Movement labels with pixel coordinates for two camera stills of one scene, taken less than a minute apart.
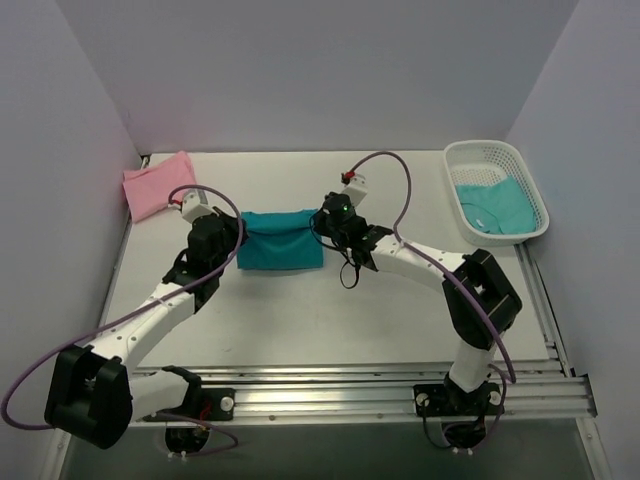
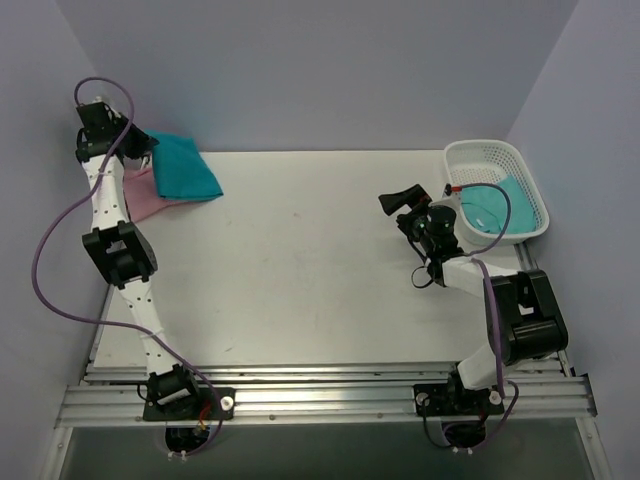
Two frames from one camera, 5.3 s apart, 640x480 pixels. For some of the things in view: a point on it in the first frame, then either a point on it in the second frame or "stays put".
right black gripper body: x=319 y=220 → x=413 y=212
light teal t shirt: x=499 y=208 stays put
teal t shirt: x=280 y=240 → x=181 y=172
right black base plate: x=445 y=400 stays put
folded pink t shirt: x=147 y=190 stays put
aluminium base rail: x=528 y=391 stays put
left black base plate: x=217 y=404 stays put
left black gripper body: x=232 y=226 → x=138 y=145
